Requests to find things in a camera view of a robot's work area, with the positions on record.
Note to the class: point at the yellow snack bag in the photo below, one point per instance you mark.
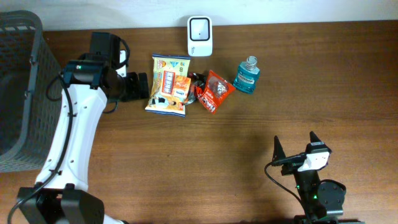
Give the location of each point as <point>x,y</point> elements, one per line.
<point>165,70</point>

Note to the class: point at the dark crinkled wrapper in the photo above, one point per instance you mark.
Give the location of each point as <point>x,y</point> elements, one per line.
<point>198,80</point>

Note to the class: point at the white barcode scanner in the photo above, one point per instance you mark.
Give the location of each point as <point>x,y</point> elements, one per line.
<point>199,36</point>

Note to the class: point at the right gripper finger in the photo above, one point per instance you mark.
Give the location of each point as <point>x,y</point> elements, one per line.
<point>278,153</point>
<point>314,138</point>

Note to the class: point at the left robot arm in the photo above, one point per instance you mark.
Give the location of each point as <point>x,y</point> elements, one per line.
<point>60,191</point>

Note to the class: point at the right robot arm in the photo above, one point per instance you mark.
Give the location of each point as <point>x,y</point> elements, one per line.
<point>322,200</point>

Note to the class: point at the red snack packet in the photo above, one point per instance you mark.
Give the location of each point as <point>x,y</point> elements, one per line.
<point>216,90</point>

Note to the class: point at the orange small packet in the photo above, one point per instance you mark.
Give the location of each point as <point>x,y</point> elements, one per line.
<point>181,87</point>

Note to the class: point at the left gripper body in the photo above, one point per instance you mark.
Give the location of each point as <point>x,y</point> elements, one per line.
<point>130,87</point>

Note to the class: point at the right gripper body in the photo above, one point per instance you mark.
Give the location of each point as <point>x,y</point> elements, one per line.
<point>290,168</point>

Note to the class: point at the grey plastic basket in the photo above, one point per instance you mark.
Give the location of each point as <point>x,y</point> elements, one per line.
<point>29,109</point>

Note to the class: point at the blue mouthwash bottle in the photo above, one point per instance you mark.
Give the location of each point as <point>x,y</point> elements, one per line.
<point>247,75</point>

